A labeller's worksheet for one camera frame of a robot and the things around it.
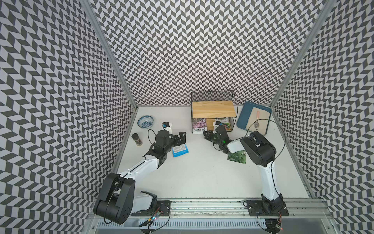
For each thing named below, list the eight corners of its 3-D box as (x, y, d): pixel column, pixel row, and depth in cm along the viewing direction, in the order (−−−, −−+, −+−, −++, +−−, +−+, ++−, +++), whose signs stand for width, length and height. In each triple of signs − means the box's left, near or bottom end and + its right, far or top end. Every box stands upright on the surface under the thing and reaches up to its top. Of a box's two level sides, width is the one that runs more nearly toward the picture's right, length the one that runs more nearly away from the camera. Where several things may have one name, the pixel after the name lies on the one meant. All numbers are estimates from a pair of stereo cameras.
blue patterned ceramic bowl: (137, 127, 106) (135, 123, 103) (144, 117, 112) (142, 113, 109) (150, 130, 104) (148, 126, 101) (156, 120, 110) (155, 116, 106)
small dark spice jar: (135, 146, 97) (130, 138, 89) (137, 141, 99) (132, 133, 92) (141, 146, 97) (137, 138, 89) (143, 141, 99) (138, 133, 92)
